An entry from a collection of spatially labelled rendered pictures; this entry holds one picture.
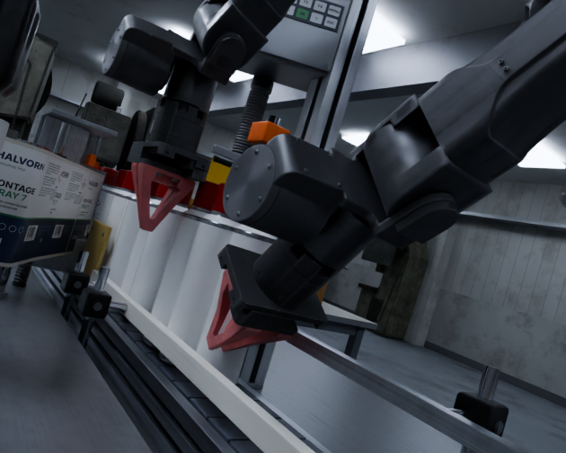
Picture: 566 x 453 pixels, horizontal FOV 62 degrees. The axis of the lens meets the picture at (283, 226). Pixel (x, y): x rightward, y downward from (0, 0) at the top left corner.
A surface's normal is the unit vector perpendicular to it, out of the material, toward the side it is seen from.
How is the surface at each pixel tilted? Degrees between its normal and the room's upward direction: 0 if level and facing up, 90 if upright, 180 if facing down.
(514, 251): 90
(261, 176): 88
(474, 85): 89
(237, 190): 88
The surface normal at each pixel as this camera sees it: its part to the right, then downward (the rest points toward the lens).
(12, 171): 0.62, 0.16
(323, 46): 0.03, -0.03
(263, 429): -0.77, -0.26
